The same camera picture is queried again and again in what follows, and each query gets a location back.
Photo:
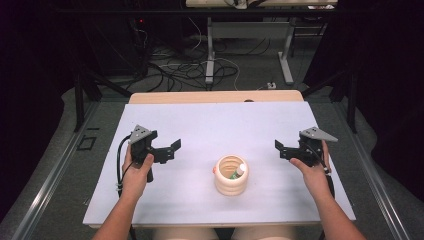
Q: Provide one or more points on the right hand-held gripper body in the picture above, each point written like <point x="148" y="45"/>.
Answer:
<point x="305" y="151"/>

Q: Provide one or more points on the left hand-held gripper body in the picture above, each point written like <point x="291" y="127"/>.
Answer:
<point x="141" y="150"/>

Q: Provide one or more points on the white and green glue stick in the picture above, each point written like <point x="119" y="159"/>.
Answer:
<point x="239" y="170"/>

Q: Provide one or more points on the beige ringed pen holder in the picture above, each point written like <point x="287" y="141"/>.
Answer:
<point x="230" y="186"/>

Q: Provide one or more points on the person's left hand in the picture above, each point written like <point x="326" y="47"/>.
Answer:
<point x="135" y="180"/>

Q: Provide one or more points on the person's right hand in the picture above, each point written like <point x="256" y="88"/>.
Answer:
<point x="313" y="181"/>

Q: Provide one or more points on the white power strip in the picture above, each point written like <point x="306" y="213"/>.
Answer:
<point x="271" y="85"/>

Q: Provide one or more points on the black metal stand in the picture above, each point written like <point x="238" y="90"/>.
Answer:
<point x="351" y="100"/>
<point x="79" y="100"/>

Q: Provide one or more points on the white table mat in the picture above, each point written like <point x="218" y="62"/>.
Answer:
<point x="200" y="206"/>

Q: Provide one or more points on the person's left leg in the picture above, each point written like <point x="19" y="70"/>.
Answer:
<point x="186" y="234"/>

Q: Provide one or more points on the person's leg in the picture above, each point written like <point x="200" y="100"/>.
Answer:
<point x="186" y="234"/>
<point x="263" y="234"/>

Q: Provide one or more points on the person's right leg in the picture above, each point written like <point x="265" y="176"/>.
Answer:
<point x="263" y="234"/>

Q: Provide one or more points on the black cabinet with red light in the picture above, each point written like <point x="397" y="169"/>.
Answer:
<point x="123" y="46"/>

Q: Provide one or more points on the white-legged background desk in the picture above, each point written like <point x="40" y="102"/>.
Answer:
<point x="250" y="30"/>

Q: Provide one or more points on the metal floor rail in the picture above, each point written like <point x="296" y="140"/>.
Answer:
<point x="46" y="186"/>
<point x="376" y="186"/>

